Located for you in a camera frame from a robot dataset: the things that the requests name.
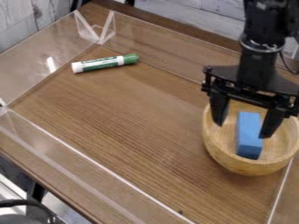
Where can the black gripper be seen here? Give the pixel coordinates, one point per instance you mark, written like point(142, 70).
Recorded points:
point(277, 97)

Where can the blue rectangular block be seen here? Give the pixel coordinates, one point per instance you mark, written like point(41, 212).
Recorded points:
point(249, 143)

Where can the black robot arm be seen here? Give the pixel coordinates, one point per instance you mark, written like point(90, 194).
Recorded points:
point(253, 81)

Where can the brown wooden bowl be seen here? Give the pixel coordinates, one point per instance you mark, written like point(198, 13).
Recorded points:
point(221, 141)

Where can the green and white marker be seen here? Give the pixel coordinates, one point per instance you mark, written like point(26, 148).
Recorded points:
point(117, 61)

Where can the black table leg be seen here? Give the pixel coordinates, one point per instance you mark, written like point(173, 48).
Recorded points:
point(38, 192)

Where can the clear acrylic tray wall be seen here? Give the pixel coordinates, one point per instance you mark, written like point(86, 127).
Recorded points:
point(110, 138)

